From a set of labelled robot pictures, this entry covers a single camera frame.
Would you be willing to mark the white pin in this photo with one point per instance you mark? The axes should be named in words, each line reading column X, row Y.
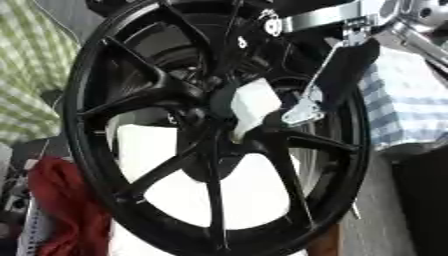
column 254, row 101

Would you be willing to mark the black spoked wheel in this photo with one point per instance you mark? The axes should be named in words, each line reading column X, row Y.
column 146, row 90

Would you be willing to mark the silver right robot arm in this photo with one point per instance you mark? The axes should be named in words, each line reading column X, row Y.
column 420, row 36

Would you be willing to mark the black cabinet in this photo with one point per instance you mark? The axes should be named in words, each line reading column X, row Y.
column 423, row 203

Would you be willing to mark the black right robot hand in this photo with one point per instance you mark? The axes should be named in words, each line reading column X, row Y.
column 350, row 66

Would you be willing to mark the red cloth heap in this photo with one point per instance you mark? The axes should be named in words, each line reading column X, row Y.
column 61, row 203

